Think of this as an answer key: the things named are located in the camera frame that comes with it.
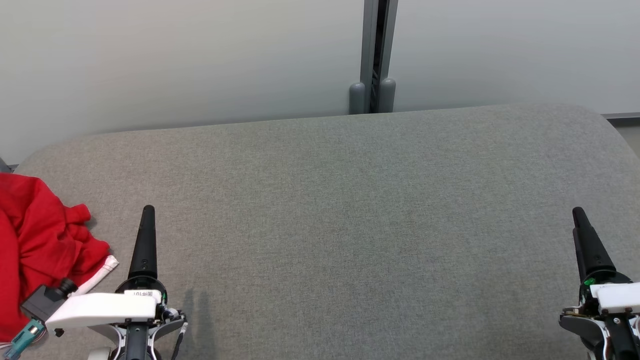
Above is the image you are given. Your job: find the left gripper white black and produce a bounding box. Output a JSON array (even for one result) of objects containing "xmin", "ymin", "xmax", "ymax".
[{"xmin": 45, "ymin": 205, "xmax": 188, "ymax": 360}]

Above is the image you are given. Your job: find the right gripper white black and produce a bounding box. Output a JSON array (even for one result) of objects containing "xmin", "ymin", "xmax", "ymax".
[{"xmin": 559, "ymin": 206, "xmax": 640, "ymax": 360}]

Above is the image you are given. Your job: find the left camera cable teal plug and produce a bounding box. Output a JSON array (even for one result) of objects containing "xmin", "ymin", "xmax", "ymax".
[{"xmin": 2, "ymin": 320, "xmax": 46, "ymax": 360}]

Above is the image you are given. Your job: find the grey metal partition post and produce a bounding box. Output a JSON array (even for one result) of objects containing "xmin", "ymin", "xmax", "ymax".
[{"xmin": 348, "ymin": 0, "xmax": 399, "ymax": 115}]

